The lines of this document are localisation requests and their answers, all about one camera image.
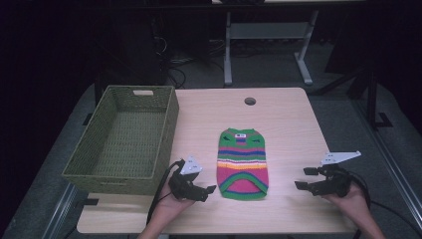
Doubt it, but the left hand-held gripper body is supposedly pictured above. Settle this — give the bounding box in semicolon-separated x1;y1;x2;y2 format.
167;154;209;203

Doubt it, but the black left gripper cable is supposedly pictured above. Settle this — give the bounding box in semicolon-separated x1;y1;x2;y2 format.
145;158;186;227

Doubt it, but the black table bracket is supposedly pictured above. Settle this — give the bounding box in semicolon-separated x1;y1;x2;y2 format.
75;197;101;209

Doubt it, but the tangle of floor cables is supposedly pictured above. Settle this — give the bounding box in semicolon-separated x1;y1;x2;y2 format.
152;19;227;90

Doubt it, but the black metal stand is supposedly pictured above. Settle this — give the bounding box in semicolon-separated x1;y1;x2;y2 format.
312;64;394;131

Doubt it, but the green woven basket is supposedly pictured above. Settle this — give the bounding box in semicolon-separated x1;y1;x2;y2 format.
62;85;180;196

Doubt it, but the striped knitted pet sweater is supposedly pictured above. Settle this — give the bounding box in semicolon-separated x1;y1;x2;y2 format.
216;127;270;201

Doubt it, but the grey metal desk frame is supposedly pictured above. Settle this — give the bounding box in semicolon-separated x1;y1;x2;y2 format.
223;9;319;87

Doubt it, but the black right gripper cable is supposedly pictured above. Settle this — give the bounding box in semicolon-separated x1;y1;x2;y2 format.
346;170;422;239

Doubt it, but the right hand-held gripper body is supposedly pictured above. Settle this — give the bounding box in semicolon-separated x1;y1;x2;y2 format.
316;150;363;198

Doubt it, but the aluminium floor rail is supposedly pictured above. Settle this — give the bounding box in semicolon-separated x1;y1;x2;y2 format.
40;182;80;239
351;99;422;231

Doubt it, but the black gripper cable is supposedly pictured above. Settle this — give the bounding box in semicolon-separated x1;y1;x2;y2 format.
145;158;186;227
346;170;422;239

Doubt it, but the person's right hand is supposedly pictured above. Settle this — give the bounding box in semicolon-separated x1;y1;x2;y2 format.
322;181;368;221

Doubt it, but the dark cabinet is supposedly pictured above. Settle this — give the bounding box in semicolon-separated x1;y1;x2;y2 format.
99;13;169;86

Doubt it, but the person's left hand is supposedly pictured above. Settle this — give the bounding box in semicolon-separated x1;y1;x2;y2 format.
154;183;197;227

